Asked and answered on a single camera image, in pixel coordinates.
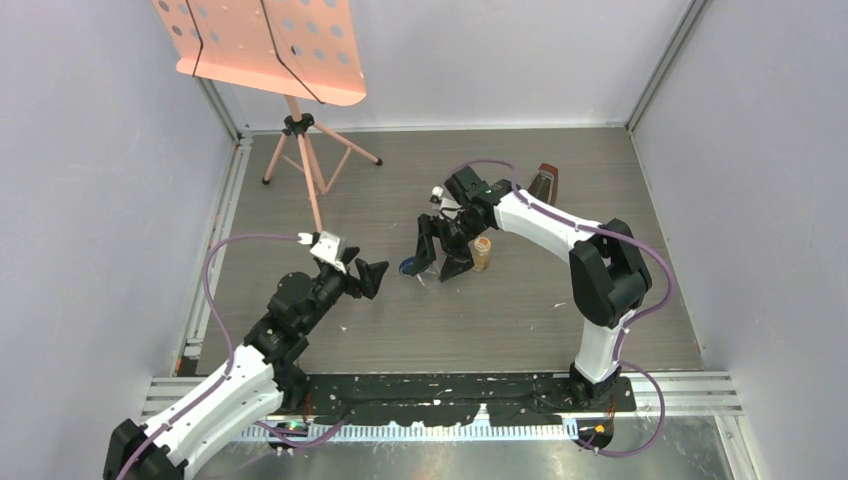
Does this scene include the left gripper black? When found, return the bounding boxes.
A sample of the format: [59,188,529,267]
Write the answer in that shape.
[300,247,386,333]

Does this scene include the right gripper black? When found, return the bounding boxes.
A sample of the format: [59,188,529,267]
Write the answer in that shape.
[412,212,488,284]

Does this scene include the blue round pill box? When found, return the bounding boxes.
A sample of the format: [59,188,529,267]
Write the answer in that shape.
[398,257,432,287]

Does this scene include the clear pill bottle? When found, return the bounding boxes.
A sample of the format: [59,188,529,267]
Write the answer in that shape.
[472,236,492,272]

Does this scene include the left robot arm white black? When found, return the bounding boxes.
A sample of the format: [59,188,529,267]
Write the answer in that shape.
[103,247,390,479]

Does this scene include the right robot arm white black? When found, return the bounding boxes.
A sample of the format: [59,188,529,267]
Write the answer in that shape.
[399,166,652,411]

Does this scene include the brown wooden metronome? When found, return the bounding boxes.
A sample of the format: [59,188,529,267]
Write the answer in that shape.
[527,163,559,206]

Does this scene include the pink music stand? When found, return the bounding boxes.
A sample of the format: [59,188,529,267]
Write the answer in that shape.
[152,0,383,229]

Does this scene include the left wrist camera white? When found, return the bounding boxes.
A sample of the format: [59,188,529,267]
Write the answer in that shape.
[297,231,347,273]

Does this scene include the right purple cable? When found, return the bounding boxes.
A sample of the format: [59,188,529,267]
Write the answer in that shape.
[447,158,677,460]

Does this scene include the purple cable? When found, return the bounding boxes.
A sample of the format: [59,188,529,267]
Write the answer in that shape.
[112,231,352,480]
[447,158,677,460]

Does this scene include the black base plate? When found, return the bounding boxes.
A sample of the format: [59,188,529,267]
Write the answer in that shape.
[278,373,636,427]

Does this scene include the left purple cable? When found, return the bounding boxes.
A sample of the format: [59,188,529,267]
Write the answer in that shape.
[112,231,352,480]

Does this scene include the aluminium rail frame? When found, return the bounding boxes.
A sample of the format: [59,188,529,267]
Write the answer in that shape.
[171,133,253,377]

